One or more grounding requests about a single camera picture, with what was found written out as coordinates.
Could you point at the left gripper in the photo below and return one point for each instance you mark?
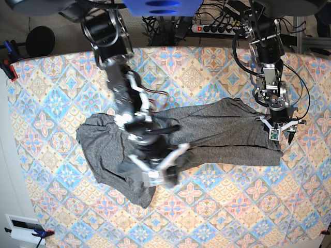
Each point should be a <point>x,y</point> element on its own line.
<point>280,119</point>

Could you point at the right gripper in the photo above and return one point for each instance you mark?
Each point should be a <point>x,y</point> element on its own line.
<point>155,162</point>

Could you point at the grey t-shirt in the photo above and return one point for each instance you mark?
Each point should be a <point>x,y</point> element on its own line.
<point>227,131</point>

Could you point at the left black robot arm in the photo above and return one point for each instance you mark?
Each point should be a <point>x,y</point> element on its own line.
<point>271,92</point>

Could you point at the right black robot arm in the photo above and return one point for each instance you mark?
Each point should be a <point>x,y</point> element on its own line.
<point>112,49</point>

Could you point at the patterned colourful tablecloth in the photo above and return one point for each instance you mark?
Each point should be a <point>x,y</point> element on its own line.
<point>214,205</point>

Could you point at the black power strip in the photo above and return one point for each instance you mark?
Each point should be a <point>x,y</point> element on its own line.
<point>215,29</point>

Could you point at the orange blue corner clamp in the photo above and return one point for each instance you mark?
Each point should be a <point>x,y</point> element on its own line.
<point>41,235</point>

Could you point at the black round stool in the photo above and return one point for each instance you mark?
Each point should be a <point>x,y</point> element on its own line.
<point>40,42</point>

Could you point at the red blue table clamp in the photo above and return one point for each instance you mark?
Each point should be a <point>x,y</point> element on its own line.
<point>13,56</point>

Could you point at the white wall outlet box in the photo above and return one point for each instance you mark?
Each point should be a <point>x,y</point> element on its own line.
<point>23,222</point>

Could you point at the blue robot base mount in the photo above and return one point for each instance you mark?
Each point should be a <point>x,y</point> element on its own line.
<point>178,8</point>

